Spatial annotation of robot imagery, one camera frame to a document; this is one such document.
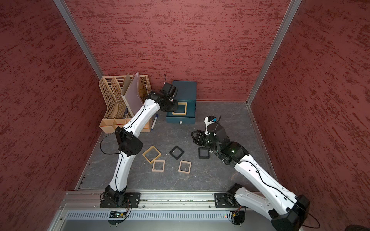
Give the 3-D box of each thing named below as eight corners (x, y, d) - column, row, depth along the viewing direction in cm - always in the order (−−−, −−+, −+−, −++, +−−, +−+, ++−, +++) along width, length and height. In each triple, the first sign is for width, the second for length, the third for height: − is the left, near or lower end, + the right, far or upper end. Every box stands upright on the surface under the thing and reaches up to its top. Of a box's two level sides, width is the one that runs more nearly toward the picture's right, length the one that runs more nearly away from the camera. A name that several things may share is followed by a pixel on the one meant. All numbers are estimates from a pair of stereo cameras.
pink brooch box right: (177, 172, 86) (177, 171, 84) (180, 161, 90) (180, 159, 89) (190, 174, 85) (190, 173, 83) (192, 163, 89) (192, 162, 88)
